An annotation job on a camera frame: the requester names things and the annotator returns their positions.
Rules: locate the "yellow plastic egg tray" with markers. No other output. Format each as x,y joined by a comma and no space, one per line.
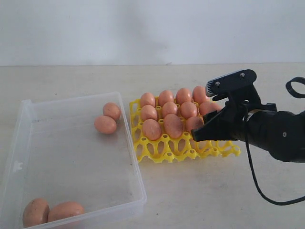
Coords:
168,149

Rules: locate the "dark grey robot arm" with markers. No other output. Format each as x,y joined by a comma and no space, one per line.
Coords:
281,133

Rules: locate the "brown egg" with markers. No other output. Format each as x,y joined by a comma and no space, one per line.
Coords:
208,107
151,129
173,126
183,95
35,213
147,99
149,112
193,122
65,210
112,110
199,95
188,110
164,97
105,124

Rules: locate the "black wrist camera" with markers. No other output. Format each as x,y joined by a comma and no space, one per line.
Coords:
237,87

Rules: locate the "clear plastic box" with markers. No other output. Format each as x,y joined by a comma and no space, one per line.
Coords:
57,154

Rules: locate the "brown egg second row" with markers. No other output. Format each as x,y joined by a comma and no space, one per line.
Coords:
169,108

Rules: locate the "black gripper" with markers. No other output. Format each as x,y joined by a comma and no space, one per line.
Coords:
253,123

